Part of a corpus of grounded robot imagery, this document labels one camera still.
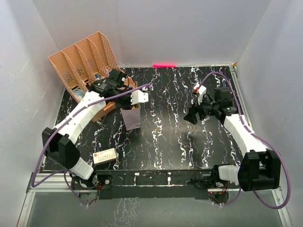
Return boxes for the light blue tape pack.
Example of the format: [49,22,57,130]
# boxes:
[72,88,86,101]

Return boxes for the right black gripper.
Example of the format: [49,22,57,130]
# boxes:
[184,93,219,124]

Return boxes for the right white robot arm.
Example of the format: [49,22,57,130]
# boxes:
[184,84,281,192]

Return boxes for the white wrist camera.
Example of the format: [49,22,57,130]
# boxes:
[192,84,206,104]
[130,87,149,105]

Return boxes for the black front mounting rail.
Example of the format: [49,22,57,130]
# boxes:
[71,168,237,201]

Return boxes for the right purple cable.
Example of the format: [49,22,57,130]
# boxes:
[196,71,291,210]

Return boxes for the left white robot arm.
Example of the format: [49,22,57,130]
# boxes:
[42,69,132,189]

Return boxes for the white red card box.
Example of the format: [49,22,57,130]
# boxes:
[93,148,118,166]

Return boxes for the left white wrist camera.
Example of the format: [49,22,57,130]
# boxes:
[130,87,149,105]

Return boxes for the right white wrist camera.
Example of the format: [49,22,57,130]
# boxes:
[192,84,206,104]

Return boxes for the lilac paper bag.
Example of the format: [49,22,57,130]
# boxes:
[120,105,141,131]

